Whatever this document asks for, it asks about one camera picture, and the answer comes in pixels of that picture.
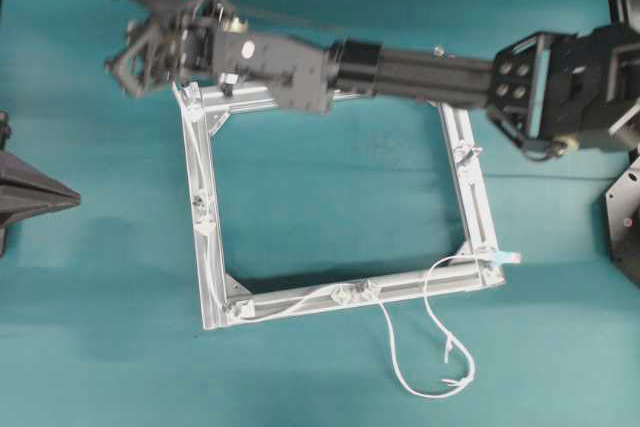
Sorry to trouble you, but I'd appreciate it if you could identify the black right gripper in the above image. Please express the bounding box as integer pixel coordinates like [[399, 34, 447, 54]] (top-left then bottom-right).
[[105, 0, 235, 98]]

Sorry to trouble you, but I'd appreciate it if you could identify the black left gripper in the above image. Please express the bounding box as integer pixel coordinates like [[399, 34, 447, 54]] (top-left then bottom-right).
[[1, 111, 81, 256]]

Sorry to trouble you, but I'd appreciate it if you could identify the white cable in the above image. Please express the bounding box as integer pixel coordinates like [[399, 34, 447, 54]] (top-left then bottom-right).
[[182, 96, 521, 388]]

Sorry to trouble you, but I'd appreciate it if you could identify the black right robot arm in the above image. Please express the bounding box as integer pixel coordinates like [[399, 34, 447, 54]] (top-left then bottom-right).
[[106, 0, 639, 161]]

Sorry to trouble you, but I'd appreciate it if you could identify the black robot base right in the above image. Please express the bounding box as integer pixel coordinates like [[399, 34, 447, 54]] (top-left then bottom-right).
[[605, 0, 639, 287]]

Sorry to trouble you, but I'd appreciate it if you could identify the silver pin far corner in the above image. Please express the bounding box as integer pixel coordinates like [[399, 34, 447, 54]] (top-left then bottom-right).
[[181, 82, 202, 109]]

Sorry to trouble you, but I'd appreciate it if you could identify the silver pin corner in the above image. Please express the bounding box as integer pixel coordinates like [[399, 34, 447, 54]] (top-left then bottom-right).
[[473, 246, 505, 271], [181, 82, 202, 109]]

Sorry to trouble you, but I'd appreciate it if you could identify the silver pin near middle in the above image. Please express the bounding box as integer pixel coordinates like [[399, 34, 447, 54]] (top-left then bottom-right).
[[330, 280, 380, 306]]

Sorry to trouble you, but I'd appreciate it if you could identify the silver pin side middle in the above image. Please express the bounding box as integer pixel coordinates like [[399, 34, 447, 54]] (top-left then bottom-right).
[[453, 142, 483, 166]]

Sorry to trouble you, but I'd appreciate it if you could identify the silver pin near corner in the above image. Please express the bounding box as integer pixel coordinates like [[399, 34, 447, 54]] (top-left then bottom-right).
[[473, 246, 505, 271]]

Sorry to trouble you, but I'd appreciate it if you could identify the aluminium extrusion square frame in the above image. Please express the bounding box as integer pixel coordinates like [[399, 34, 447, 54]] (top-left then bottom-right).
[[174, 84, 509, 330]]

